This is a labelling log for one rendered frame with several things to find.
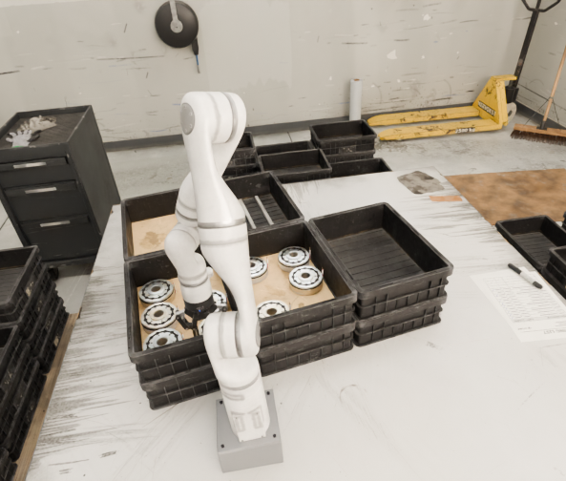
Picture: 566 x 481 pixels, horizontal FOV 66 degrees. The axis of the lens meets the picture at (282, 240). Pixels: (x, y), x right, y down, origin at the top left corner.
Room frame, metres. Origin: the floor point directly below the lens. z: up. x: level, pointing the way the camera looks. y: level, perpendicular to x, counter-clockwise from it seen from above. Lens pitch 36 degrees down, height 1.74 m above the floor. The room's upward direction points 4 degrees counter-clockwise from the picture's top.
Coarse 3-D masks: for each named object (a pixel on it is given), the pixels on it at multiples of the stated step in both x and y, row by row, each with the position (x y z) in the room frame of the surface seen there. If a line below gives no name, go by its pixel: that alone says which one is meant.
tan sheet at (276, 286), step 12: (276, 264) 1.12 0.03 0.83; (312, 264) 1.11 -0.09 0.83; (276, 276) 1.06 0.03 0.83; (288, 276) 1.06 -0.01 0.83; (264, 288) 1.01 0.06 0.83; (276, 288) 1.01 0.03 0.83; (288, 288) 1.00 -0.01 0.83; (324, 288) 0.99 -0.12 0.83; (264, 300) 0.96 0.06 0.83; (276, 300) 0.96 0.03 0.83; (288, 300) 0.95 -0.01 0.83; (300, 300) 0.95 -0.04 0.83; (312, 300) 0.95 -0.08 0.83; (324, 300) 0.94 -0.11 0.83
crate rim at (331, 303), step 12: (276, 228) 1.19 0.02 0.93; (312, 228) 1.17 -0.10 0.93; (324, 252) 1.05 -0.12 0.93; (336, 264) 0.98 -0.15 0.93; (348, 288) 0.88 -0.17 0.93; (336, 300) 0.83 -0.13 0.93; (348, 300) 0.84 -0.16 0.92; (288, 312) 0.80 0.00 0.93; (300, 312) 0.80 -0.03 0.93; (312, 312) 0.81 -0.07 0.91; (264, 324) 0.78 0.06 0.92
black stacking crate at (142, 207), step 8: (176, 192) 1.50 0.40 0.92; (136, 200) 1.45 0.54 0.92; (144, 200) 1.46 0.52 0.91; (152, 200) 1.47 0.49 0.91; (160, 200) 1.48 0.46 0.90; (168, 200) 1.49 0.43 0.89; (176, 200) 1.49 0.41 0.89; (128, 208) 1.44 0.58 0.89; (136, 208) 1.45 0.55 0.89; (144, 208) 1.46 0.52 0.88; (152, 208) 1.47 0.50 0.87; (160, 208) 1.48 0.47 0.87; (168, 208) 1.48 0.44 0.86; (128, 216) 1.42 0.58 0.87; (136, 216) 1.45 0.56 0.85; (144, 216) 1.46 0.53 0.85; (152, 216) 1.47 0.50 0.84; (160, 216) 1.47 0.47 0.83; (128, 224) 1.34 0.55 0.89; (128, 232) 1.28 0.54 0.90; (128, 240) 1.21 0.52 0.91; (128, 248) 1.15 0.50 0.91; (128, 256) 1.10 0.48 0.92
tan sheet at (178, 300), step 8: (216, 272) 1.10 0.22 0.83; (168, 280) 1.08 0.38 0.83; (176, 280) 1.08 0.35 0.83; (216, 280) 1.07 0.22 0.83; (176, 288) 1.04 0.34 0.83; (216, 288) 1.02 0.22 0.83; (176, 296) 1.00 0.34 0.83; (176, 304) 0.96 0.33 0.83; (176, 328) 0.87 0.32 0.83; (144, 336) 0.85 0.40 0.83; (184, 336) 0.84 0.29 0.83; (192, 336) 0.83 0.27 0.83
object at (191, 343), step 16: (144, 256) 1.08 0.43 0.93; (160, 256) 1.08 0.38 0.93; (128, 272) 1.01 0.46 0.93; (128, 288) 0.94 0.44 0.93; (128, 304) 0.88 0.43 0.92; (128, 320) 0.81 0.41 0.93; (128, 336) 0.76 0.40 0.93; (128, 352) 0.70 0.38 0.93; (144, 352) 0.70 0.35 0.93; (160, 352) 0.70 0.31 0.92; (176, 352) 0.71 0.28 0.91
